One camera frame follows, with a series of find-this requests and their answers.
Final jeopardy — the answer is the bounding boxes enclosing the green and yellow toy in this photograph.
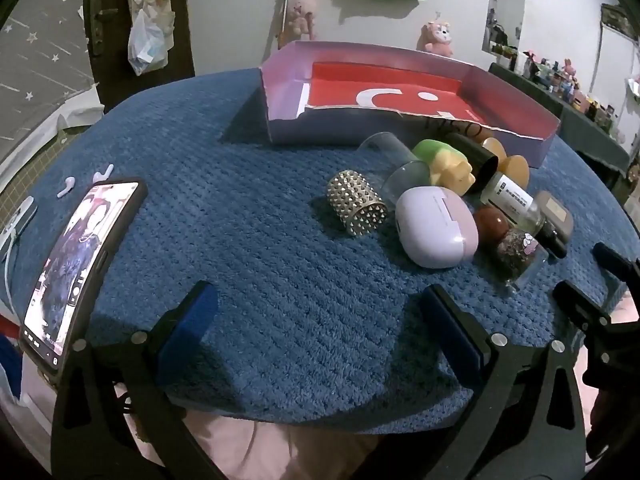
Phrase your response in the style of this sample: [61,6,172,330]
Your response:
[411,138,475,196]

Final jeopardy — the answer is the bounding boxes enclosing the gold studded cylinder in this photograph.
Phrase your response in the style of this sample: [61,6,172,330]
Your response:
[326,170,390,237]

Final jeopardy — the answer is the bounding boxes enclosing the red cardboard box tray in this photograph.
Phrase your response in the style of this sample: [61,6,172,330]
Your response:
[260,40,562,168]

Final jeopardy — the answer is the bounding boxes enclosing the taupe square case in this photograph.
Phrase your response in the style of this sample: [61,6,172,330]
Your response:
[532,190,575,260]

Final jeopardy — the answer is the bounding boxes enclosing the row of small figurines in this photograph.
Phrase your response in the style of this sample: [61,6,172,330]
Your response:
[522,50,640,131]

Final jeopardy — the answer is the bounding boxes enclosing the dark green covered table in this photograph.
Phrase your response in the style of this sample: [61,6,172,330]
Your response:
[487,62,631,171]

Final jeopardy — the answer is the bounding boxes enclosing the red paper liner white marks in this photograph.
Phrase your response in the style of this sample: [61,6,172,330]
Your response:
[298,61,548,136]

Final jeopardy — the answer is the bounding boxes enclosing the small wall picture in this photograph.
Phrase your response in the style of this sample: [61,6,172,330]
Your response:
[600,2,638,41]

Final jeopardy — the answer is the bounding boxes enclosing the clear plastic bag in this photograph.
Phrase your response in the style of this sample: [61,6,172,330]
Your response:
[127,7,168,77]

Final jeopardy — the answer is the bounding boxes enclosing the black cylinder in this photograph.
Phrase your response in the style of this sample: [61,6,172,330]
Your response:
[442,132,501,196]

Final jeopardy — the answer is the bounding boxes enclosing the pink plush bear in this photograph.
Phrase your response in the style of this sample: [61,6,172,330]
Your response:
[285,0,320,42]

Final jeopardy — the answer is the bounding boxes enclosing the pink plush cow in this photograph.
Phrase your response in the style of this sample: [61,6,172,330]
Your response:
[417,20,456,58]

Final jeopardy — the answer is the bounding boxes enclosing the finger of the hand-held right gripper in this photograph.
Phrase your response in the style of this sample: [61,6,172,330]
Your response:
[592,241,640,293]
[552,280,615,333]

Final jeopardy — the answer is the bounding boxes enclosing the grey star patterned cloth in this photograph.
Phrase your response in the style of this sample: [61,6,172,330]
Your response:
[0,0,96,141]

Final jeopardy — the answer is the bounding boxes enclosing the white cable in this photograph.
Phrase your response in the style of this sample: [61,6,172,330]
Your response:
[0,200,38,286]

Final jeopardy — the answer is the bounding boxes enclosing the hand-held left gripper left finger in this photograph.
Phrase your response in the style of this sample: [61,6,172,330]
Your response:
[50,280,236,480]

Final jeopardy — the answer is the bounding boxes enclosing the wall mirror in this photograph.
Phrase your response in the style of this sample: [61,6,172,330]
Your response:
[482,0,526,56]

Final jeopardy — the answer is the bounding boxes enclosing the glass bottle white label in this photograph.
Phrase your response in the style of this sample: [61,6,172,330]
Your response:
[480,172,547,236]

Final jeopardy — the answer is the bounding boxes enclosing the pink bed sheet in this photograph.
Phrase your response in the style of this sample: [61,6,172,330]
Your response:
[10,360,436,480]

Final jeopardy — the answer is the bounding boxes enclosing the dark brown door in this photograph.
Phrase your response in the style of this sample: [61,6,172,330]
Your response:
[82,0,196,86]

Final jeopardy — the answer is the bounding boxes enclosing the yellow plastic egg half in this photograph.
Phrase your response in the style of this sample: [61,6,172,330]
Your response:
[497,154,531,188]
[481,137,507,161]

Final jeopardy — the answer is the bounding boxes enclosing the blue knitted blanket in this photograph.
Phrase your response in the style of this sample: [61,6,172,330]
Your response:
[10,67,640,436]

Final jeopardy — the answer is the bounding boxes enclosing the glitter jar brown round lid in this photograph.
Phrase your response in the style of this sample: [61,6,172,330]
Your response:
[472,206,548,293]

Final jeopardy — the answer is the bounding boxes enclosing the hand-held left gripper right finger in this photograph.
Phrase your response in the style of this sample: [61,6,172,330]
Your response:
[420,284,586,480]

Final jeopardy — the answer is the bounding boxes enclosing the clear plastic cup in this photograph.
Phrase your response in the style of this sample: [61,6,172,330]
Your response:
[357,131,432,208]

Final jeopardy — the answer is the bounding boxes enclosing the white stick orange ends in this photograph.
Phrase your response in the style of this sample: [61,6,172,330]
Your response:
[276,0,293,51]

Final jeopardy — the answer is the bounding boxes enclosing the black smartphone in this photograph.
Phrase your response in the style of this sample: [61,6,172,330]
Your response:
[19,177,148,386]

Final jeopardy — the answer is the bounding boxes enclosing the metal door handle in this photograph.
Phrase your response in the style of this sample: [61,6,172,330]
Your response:
[89,0,118,57]

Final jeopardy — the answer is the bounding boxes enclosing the lilac oval earbud case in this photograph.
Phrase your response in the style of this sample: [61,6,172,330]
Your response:
[395,186,480,267]

